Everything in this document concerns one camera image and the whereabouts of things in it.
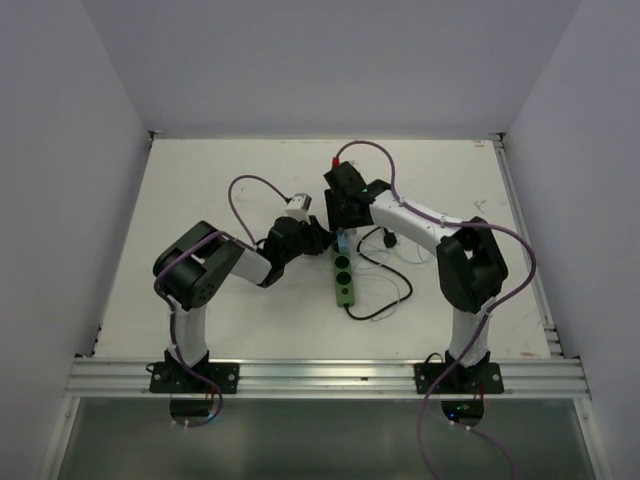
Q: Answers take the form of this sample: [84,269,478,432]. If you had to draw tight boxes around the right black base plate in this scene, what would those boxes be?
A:
[413,352,505,396]

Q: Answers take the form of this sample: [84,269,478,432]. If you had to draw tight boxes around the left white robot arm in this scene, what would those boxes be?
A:
[153,216,336,393]

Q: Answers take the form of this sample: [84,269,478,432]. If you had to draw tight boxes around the light blue charger plug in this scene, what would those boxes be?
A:
[334,229,351,255]

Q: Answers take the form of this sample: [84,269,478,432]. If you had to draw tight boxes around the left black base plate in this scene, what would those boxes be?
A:
[146,359,240,394]

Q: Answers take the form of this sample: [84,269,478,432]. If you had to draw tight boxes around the black power cord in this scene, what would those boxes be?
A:
[347,224,416,321]

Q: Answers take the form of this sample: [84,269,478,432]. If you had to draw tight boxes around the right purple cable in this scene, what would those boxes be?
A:
[334,141,537,480]

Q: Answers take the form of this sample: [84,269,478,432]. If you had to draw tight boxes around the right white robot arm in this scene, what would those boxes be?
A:
[324,163,508,393]

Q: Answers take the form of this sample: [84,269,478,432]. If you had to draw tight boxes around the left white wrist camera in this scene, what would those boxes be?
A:
[285,193,312,222]

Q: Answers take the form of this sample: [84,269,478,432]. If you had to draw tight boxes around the teal usb cable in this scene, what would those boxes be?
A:
[394,234,436,265]

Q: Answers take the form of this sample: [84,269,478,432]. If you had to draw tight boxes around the aluminium rail frame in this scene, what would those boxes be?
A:
[64,130,586,401]

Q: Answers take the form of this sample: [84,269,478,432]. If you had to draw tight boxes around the green power strip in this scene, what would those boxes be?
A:
[330,240,356,308]

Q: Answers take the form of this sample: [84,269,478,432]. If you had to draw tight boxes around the light blue usb cable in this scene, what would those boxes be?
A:
[354,239,409,319]

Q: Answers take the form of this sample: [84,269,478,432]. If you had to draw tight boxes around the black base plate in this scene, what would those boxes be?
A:
[413,352,505,396]
[146,359,240,394]

